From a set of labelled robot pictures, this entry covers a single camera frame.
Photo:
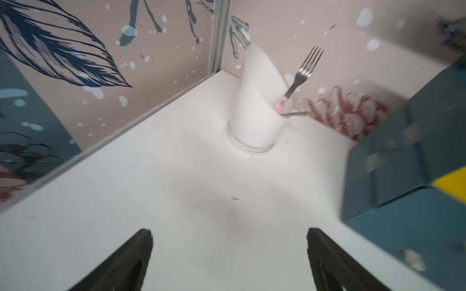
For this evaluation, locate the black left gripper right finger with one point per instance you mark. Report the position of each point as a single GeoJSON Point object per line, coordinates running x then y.
{"type": "Point", "coordinates": [335, 270]}

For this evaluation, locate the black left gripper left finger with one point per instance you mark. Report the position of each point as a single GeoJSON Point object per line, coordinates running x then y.
{"type": "Point", "coordinates": [124, 270]}

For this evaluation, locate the teal drawer cabinet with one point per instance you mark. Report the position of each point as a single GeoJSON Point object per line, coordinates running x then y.
{"type": "Point", "coordinates": [389, 198]}

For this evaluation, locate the yellow drawer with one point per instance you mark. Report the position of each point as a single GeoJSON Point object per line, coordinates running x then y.
{"type": "Point", "coordinates": [453, 184]}

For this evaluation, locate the white utensil cup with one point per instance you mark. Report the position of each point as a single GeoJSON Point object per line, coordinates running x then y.
{"type": "Point", "coordinates": [254, 125]}

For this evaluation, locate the metal fork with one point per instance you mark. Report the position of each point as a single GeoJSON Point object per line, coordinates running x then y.
{"type": "Point", "coordinates": [303, 74]}

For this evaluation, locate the aluminium left corner post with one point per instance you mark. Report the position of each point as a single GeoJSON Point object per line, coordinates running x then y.
{"type": "Point", "coordinates": [220, 27]}

